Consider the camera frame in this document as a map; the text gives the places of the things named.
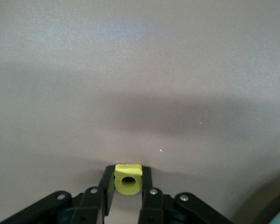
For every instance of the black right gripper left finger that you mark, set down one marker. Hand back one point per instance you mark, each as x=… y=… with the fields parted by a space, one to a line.
x=93 y=205

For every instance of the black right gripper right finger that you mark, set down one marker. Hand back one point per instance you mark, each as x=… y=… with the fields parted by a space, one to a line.
x=158 y=207

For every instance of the yellow foam letter a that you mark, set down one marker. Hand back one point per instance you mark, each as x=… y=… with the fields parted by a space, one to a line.
x=128 y=171

